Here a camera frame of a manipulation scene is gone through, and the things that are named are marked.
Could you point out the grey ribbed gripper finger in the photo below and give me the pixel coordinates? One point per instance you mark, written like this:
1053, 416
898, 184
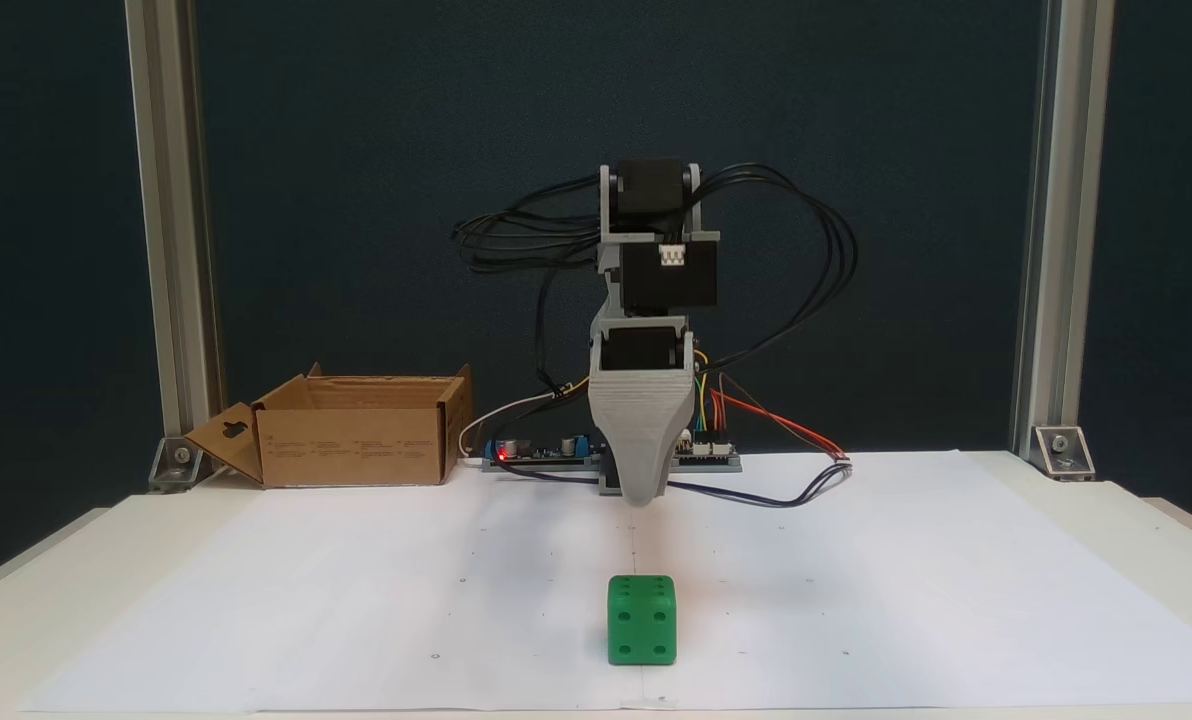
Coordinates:
641, 430

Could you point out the green die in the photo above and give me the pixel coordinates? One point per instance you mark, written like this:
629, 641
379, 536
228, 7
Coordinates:
642, 620

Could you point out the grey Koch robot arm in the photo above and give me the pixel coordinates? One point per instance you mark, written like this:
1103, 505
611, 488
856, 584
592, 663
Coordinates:
656, 275

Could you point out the circuit board with white connectors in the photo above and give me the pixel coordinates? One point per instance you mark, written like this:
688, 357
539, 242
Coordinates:
711, 455

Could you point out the circuit board with blue parts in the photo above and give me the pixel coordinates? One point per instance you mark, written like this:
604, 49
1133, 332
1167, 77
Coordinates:
536, 455

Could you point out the brown cardboard box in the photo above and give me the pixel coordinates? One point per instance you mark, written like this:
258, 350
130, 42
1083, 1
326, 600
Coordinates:
356, 445

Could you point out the white paper sheet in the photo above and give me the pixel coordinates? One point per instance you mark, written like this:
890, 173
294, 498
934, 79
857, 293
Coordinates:
356, 600

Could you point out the metal corner bracket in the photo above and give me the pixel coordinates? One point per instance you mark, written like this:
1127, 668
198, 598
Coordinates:
178, 465
1063, 452

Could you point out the aluminium frame post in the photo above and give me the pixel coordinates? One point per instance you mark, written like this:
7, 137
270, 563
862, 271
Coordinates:
1061, 200
171, 200

